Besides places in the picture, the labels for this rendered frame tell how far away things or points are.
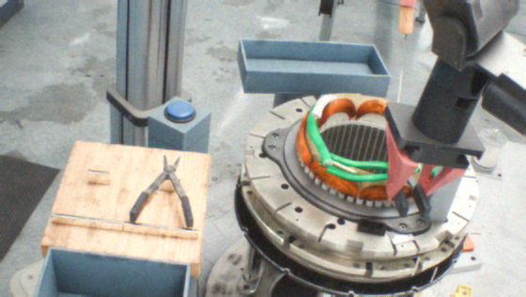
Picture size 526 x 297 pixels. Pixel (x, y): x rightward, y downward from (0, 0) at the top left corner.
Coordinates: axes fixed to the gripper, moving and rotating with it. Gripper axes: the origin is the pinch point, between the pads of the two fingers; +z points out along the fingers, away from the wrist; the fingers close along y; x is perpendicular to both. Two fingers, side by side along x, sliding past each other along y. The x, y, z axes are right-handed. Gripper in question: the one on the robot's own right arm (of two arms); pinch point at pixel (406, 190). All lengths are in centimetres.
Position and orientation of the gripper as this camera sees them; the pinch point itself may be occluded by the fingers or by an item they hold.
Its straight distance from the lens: 77.0
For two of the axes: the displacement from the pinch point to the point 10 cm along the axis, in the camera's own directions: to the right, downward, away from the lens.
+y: 9.6, 1.2, 2.4
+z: -2.4, 7.6, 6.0
